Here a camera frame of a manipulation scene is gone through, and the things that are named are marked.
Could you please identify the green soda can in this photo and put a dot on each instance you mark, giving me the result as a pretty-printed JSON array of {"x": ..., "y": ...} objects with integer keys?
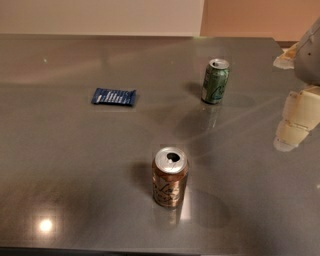
[{"x": 215, "y": 80}]

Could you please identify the brown soda can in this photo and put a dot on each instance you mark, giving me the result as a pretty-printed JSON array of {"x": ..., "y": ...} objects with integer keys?
[{"x": 170, "y": 169}]

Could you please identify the blue snack packet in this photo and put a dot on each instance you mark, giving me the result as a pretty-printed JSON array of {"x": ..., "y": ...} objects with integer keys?
[{"x": 114, "y": 97}]

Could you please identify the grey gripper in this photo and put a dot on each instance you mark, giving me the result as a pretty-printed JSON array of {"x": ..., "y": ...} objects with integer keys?
[{"x": 310, "y": 58}]

